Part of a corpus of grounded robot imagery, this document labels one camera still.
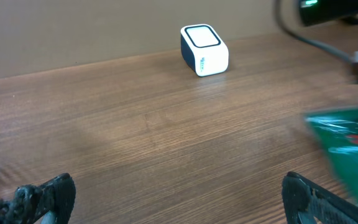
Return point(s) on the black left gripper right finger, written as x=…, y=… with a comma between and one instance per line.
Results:
x=305, y=202

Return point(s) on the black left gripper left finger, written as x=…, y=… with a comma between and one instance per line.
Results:
x=53, y=202

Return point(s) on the green 3M gloves packet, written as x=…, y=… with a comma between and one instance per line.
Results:
x=337, y=132

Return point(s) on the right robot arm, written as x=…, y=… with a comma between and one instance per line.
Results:
x=314, y=12

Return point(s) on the white barcode scanner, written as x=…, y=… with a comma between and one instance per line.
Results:
x=203, y=50

